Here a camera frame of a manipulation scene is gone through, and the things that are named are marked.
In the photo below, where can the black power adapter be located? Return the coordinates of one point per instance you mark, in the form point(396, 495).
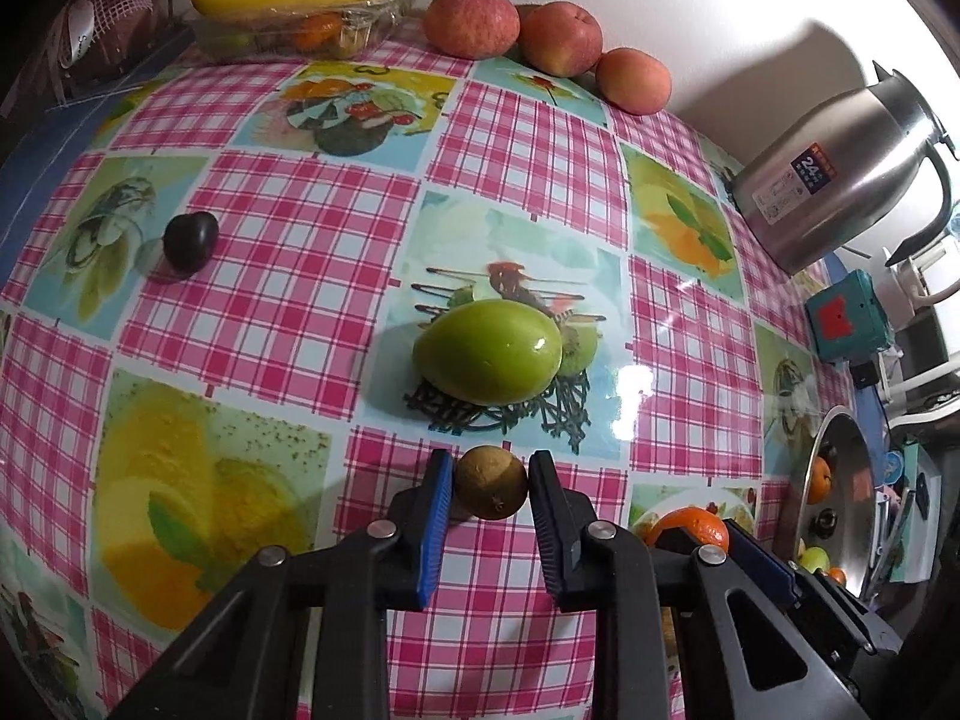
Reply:
point(866, 373)

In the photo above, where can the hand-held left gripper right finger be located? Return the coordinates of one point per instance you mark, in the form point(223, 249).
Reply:
point(546, 532)

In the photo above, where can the brown longan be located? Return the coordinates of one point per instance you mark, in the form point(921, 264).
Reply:
point(491, 493)

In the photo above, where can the white power adapter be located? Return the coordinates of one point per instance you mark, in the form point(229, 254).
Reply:
point(922, 281)

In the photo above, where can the teal box with red label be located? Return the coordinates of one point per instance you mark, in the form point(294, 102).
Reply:
point(870, 322)

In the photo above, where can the mandarin orange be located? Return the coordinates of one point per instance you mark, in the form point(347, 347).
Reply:
point(836, 576)
point(694, 517)

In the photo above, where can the clear plastic container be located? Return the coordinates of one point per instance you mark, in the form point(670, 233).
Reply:
point(247, 37)

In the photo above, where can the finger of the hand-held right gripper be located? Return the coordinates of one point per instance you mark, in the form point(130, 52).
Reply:
point(761, 559)
point(675, 538)

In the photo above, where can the dark plum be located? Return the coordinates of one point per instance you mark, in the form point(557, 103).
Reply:
point(827, 521)
point(191, 240)

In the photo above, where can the teal white cardboard box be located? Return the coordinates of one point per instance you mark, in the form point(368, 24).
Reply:
point(921, 525)

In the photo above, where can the stainless steel basin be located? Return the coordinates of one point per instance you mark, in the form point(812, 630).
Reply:
point(855, 487)

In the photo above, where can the red apple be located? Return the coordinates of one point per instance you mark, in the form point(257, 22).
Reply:
point(559, 36)
point(471, 21)
point(634, 79)

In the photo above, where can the pink checkered tablecloth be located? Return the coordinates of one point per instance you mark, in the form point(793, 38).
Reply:
point(300, 240)

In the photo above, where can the round blue sticker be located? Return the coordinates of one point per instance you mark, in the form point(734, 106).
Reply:
point(892, 465)

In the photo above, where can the mesh wrapped package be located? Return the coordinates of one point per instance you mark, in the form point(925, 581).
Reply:
point(97, 22)

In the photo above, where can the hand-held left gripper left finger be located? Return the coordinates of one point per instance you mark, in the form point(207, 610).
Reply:
point(435, 532)

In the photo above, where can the green mango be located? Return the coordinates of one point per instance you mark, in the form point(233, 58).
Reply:
point(487, 351)

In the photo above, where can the stainless steel thermos jug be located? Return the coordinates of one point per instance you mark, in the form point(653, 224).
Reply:
point(825, 180)

